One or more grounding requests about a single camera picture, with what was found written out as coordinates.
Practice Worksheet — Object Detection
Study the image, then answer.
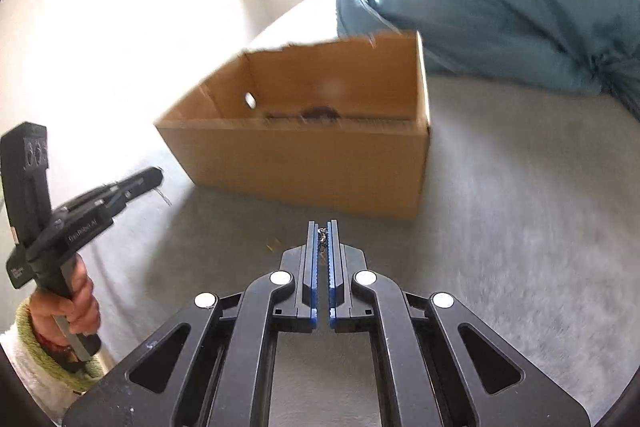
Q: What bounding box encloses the person's left hand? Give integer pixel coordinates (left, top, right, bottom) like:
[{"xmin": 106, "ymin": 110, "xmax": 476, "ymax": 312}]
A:
[{"xmin": 28, "ymin": 255, "xmax": 101, "ymax": 355}]

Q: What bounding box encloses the teal blue duvet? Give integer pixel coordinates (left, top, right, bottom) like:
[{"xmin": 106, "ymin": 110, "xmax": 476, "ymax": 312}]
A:
[{"xmin": 335, "ymin": 0, "xmax": 639, "ymax": 113}]

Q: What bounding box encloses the green knitted sleeve forearm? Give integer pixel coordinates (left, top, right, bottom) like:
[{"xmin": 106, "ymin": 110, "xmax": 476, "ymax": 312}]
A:
[{"xmin": 1, "ymin": 299, "xmax": 108, "ymax": 426}]

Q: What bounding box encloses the brown cardboard box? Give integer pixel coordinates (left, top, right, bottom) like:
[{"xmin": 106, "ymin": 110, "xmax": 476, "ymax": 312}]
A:
[{"xmin": 155, "ymin": 32, "xmax": 431, "ymax": 219}]

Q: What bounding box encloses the small gold jewelry piece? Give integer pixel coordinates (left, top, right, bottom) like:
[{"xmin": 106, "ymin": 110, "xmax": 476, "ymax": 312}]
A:
[{"xmin": 266, "ymin": 237, "xmax": 282, "ymax": 253}]

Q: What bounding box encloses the grey bed sheet mattress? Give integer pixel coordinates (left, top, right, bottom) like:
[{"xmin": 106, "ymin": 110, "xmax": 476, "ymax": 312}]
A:
[{"xmin": 50, "ymin": 77, "xmax": 639, "ymax": 421}]

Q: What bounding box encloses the thin silver chain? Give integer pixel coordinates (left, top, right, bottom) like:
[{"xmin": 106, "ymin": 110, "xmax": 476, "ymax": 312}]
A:
[{"xmin": 316, "ymin": 225, "xmax": 331, "ymax": 266}]

